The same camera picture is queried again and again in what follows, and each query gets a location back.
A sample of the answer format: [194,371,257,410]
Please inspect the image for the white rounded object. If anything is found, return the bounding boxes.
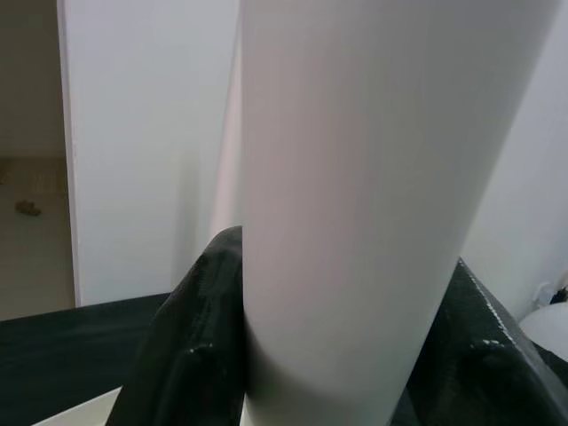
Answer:
[519,304,568,359]

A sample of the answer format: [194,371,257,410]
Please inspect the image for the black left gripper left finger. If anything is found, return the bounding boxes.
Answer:
[117,224,246,426]

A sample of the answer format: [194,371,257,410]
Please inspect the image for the white plastic children table top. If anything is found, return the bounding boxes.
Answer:
[28,384,122,426]

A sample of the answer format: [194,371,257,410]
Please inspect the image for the black table cloth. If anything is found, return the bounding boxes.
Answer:
[0,291,172,412]

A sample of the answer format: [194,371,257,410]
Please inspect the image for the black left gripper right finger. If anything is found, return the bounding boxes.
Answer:
[398,256,568,426]

